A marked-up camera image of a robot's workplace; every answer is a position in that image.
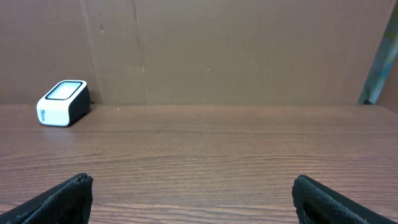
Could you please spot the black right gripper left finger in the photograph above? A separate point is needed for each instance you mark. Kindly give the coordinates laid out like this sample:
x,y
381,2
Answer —
x,y
68,202

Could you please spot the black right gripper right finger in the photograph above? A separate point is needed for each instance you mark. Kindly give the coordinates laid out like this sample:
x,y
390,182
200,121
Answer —
x,y
316,203

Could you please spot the white black barcode scanner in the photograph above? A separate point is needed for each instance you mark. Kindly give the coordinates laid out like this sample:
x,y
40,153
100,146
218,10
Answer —
x,y
64,104

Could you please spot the green blue angled post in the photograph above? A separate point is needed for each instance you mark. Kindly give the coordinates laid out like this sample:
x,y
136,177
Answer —
x,y
382,63

